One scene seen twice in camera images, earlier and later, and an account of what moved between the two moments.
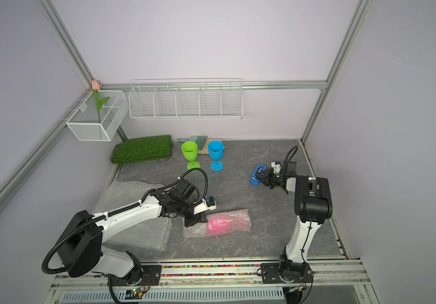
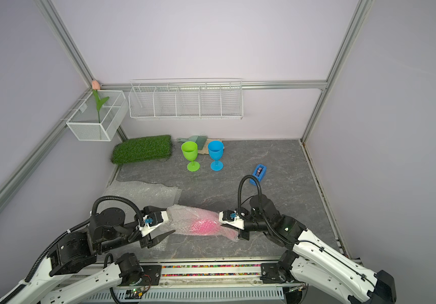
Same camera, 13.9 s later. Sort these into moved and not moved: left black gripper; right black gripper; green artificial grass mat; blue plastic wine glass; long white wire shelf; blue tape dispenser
Moved: right black gripper; left black gripper
Not moved: long white wire shelf; blue tape dispenser; blue plastic wine glass; green artificial grass mat
